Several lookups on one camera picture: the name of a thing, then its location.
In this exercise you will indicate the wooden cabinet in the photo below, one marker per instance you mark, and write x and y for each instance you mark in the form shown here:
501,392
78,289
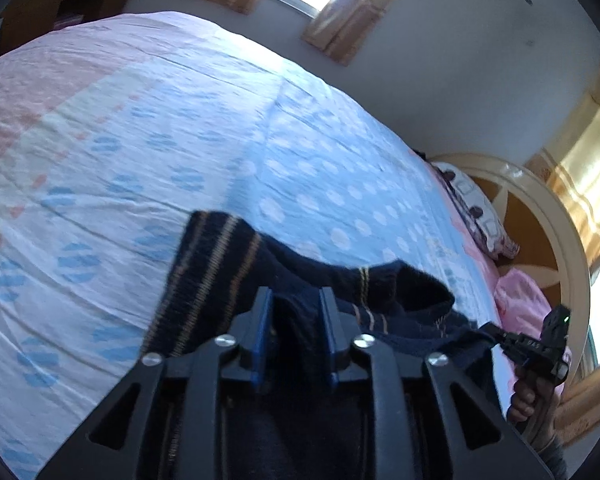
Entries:
35,5

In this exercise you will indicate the navy patterned knit sweater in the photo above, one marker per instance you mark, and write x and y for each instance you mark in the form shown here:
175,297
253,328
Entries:
220,260

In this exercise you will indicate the long yellow curtain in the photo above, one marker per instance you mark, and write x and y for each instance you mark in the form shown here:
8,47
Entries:
585,170

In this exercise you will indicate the white patterned pillow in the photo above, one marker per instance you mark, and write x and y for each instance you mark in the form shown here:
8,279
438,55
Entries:
480,215

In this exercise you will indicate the person's right forearm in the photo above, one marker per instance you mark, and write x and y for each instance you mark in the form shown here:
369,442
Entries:
552,460

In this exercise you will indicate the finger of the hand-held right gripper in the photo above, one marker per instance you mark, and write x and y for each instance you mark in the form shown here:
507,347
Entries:
495,335

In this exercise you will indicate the cream and wood headboard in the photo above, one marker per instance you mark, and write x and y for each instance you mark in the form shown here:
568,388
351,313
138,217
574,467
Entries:
530,220

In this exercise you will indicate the person's right hand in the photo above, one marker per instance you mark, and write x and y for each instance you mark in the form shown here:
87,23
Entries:
525,402

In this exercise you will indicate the blue and pink bed sheet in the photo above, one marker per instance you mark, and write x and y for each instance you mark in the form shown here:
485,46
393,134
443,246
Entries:
180,135

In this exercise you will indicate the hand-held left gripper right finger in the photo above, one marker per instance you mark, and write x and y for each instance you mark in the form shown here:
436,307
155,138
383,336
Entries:
330,335

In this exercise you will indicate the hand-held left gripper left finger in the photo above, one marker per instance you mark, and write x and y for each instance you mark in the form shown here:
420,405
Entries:
262,335

